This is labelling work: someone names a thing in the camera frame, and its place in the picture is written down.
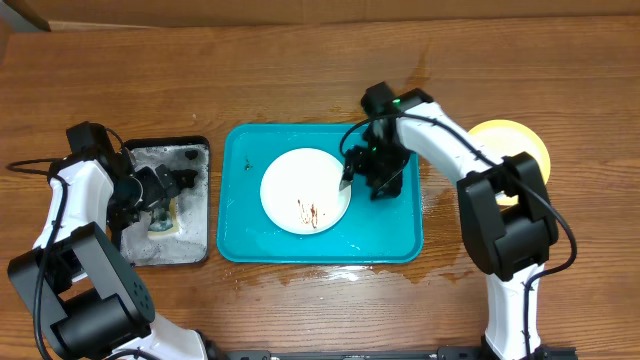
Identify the yellow-green plate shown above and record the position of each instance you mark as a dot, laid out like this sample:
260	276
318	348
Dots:
508	138

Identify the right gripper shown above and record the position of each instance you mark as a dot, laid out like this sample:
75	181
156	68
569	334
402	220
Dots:
357	161

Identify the green yellow sponge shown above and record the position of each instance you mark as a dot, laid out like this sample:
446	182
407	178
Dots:
164	219

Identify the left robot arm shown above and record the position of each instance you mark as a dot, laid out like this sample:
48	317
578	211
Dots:
84	297

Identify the teal plastic tray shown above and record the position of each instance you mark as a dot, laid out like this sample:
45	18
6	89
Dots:
371	231

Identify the white plate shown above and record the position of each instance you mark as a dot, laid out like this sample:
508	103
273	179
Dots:
300	191

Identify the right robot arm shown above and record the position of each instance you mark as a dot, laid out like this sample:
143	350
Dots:
507	224

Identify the black plastic tray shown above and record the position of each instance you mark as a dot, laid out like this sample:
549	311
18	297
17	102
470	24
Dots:
188	159

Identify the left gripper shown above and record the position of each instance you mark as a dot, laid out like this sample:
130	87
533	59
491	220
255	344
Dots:
157	192

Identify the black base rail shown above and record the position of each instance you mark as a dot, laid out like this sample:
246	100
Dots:
350	355

